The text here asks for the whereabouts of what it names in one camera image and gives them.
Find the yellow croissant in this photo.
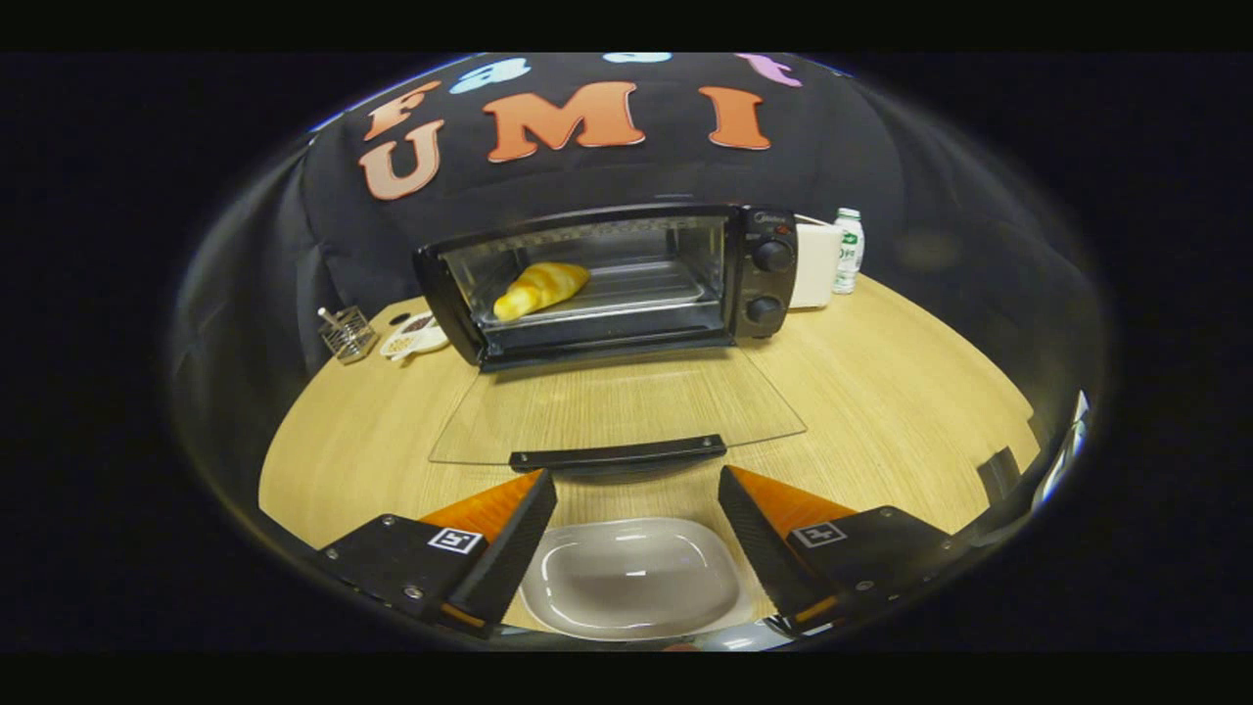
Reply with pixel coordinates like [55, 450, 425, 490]
[492, 261, 591, 322]

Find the small white green-label bottle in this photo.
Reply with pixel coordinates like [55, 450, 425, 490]
[833, 208, 865, 296]

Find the white square plate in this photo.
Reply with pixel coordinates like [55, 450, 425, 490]
[519, 517, 742, 641]

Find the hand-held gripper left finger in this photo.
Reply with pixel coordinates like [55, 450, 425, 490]
[318, 469, 559, 639]

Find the black table clamp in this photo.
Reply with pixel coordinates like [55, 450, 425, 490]
[977, 446, 1022, 505]

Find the black toaster oven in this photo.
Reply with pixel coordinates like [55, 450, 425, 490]
[412, 203, 808, 481]

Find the white rectangular box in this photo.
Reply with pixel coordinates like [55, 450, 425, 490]
[789, 220, 843, 310]

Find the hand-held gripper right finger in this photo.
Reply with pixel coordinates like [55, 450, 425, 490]
[718, 465, 965, 637]

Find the metal wire holder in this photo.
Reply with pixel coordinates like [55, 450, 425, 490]
[316, 305, 379, 365]

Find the small oval snack dish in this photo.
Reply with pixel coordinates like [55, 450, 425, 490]
[379, 311, 451, 361]

